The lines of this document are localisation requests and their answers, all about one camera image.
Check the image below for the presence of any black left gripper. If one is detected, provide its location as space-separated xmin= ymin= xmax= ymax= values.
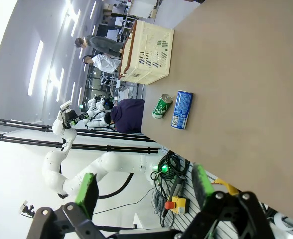
xmin=62 ymin=109 xmax=89 ymax=129

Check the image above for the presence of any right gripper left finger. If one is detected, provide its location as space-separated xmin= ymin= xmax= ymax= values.
xmin=26 ymin=173 xmax=105 ymax=239

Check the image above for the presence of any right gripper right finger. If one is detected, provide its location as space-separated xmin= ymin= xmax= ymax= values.
xmin=183 ymin=164 xmax=274 ymax=239

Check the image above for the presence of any short green Chilsung can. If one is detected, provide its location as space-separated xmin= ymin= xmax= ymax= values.
xmin=151 ymin=93 xmax=173 ymax=120

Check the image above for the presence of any cream basket with brown rim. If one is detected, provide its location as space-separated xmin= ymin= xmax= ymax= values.
xmin=118 ymin=19 xmax=174 ymax=85

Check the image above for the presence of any white humanoid robot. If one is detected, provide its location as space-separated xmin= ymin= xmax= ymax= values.
xmin=83 ymin=96 xmax=112 ymax=129

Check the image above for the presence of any grey slotted mounting plate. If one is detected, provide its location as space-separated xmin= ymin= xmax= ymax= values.
xmin=150 ymin=161 xmax=239 ymax=234

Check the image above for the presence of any yellow emergency stop button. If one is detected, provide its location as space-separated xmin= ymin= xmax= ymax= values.
xmin=164 ymin=196 xmax=187 ymax=214

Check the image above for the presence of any person in purple hoodie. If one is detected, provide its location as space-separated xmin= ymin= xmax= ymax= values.
xmin=104 ymin=98 xmax=146 ymax=134

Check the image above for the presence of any black tripod leg bar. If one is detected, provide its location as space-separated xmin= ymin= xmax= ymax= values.
xmin=0 ymin=119 xmax=157 ymax=143
xmin=0 ymin=134 xmax=161 ymax=154

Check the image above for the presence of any white tube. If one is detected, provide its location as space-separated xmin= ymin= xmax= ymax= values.
xmin=273 ymin=213 xmax=293 ymax=236

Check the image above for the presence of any person in white shirt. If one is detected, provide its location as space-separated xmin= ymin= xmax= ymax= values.
xmin=82 ymin=54 xmax=121 ymax=74

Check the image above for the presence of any device with green light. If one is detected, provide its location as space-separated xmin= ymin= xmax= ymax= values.
xmin=157 ymin=163 xmax=172 ymax=175

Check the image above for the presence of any person in grey top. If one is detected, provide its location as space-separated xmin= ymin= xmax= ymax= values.
xmin=75 ymin=35 xmax=124 ymax=58

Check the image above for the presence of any yellow bracket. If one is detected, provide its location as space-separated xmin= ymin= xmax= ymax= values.
xmin=211 ymin=178 xmax=240 ymax=196

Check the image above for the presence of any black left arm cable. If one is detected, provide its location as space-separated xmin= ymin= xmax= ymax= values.
xmin=96 ymin=172 xmax=135 ymax=200

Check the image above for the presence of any thin black cable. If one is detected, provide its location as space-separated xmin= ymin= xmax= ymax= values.
xmin=93 ymin=188 xmax=155 ymax=215

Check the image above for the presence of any small black clamp mount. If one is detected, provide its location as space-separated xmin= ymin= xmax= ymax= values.
xmin=19 ymin=200 xmax=36 ymax=218

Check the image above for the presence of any grey coiled cable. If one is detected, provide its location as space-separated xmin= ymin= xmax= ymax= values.
xmin=152 ymin=190 xmax=167 ymax=214

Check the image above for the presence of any black cable bundle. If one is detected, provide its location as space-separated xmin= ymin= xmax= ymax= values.
xmin=150 ymin=150 xmax=191 ymax=190

